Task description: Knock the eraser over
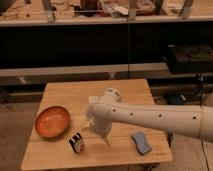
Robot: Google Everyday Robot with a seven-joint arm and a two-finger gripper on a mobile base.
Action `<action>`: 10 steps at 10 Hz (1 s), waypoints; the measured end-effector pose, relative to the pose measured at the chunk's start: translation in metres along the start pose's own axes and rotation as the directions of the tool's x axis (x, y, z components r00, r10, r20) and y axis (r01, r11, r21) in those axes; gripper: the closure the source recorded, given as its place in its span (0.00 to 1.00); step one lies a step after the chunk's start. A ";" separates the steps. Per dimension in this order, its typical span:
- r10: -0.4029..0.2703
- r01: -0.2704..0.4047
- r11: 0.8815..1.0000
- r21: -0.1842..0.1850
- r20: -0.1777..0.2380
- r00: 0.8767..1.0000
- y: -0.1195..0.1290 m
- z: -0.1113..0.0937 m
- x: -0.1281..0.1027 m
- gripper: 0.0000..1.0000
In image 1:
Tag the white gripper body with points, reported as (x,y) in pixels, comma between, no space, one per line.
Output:
(102,128)

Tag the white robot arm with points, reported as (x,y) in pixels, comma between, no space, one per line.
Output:
(187,120)

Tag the black white eraser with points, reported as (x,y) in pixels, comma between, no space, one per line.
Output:
(77,143)

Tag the orange bowl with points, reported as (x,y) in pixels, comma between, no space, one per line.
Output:
(52,122)

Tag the wooden shelf rack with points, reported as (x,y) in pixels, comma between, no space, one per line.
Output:
(50,40)

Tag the black box on shelf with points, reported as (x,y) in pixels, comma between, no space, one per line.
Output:
(184,59)

